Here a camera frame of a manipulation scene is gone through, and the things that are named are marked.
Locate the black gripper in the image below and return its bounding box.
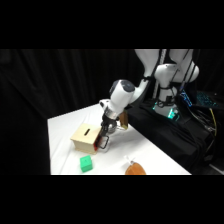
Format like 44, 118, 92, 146
98, 113, 118, 142

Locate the wooden box with slot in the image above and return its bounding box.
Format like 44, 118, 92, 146
69, 123, 103, 155

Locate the white tablecloth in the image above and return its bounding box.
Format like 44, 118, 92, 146
47, 103, 192, 176

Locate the green toy block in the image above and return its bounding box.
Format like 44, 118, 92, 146
79, 154, 94, 173

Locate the orange object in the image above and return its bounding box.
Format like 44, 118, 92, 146
124, 155, 147, 176

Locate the black curtain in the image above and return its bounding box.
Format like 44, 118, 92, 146
0, 49, 224, 175

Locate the black robot stand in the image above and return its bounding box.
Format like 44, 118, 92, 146
125, 99, 224, 175

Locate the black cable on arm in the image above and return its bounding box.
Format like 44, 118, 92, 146
179, 49, 195, 93

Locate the yellow cable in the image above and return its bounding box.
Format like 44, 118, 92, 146
209, 109, 218, 137

